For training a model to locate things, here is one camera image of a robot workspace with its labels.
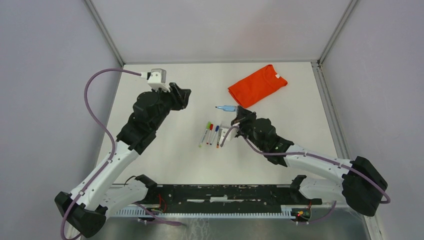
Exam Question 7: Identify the thin green-tip pen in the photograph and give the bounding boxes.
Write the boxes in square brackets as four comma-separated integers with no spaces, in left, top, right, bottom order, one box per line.
[198,128,209,148]

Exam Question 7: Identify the blue pen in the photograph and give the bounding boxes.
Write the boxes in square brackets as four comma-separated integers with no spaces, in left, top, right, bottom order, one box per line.
[215,105,238,112]

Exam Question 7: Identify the white slotted cable duct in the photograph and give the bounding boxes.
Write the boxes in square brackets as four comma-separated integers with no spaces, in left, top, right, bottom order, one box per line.
[112,205,298,220]

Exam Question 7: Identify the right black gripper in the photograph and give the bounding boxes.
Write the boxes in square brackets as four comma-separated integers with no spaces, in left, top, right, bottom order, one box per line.
[231,105,266,152]

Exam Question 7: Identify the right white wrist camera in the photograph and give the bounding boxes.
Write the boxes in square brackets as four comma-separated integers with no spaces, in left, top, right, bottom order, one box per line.
[219,125,238,144]

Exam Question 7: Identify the thin blue-tip pen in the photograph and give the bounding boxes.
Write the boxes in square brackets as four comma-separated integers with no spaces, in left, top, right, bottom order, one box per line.
[209,129,219,146]

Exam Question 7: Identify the red orange pen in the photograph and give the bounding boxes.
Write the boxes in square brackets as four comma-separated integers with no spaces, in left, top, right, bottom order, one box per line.
[216,128,222,149]

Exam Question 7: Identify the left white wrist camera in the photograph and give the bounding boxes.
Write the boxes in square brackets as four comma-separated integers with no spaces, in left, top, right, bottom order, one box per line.
[140,68,171,93]

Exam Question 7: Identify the thin clear red-tip pen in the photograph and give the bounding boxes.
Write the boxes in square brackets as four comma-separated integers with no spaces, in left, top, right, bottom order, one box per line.
[206,129,213,145]

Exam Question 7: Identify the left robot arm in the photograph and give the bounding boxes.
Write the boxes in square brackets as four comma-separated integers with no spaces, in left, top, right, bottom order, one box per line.
[54,82,192,238]

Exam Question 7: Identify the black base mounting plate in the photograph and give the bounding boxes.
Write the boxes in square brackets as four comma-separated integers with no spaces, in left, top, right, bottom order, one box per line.
[139,184,323,214]

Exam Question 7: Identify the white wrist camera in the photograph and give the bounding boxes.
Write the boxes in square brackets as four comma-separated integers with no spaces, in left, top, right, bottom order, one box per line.
[219,125,238,144]
[140,68,171,93]

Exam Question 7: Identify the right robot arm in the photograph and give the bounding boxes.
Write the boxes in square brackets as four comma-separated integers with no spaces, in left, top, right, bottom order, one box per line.
[229,106,391,217]

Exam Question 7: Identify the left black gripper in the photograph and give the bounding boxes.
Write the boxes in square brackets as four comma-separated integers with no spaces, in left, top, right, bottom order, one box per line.
[150,82,192,131]

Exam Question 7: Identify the folded orange cloth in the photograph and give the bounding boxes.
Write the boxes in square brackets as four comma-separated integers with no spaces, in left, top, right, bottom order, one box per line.
[228,64,288,109]

